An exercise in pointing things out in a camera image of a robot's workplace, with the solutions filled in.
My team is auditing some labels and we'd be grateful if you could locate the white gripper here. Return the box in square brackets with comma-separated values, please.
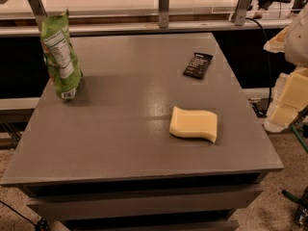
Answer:
[263, 4, 308, 133]

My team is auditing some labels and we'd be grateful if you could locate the green rice chip bag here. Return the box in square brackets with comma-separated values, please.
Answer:
[40, 11, 83, 100]

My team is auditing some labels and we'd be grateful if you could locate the black snack packet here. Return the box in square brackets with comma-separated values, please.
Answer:
[183, 52, 213, 79]

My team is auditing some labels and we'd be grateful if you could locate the yellow sponge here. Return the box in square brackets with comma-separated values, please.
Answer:
[169, 106, 218, 143]

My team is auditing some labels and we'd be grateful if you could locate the green floor tool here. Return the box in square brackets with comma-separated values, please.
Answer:
[282, 190, 308, 208]

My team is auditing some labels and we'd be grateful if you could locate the grey table drawer unit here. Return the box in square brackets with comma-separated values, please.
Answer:
[18, 172, 268, 231]

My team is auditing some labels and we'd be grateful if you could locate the black power cable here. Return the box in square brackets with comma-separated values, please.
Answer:
[245, 16, 273, 117]

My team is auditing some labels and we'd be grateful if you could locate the right metal bracket post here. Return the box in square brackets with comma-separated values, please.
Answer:
[231, 0, 251, 26]

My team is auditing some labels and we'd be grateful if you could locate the metal bracket post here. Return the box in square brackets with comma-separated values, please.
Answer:
[28, 0, 47, 30]
[159, 0, 169, 29]
[231, 0, 251, 26]

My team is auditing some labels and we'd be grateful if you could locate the middle metal bracket post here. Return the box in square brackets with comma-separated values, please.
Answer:
[159, 0, 169, 29]

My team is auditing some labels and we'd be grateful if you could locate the left metal bracket post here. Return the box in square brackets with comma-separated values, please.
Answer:
[28, 0, 47, 30]

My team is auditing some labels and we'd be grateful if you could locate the black cable on floor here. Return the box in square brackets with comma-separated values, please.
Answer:
[0, 199, 50, 231]

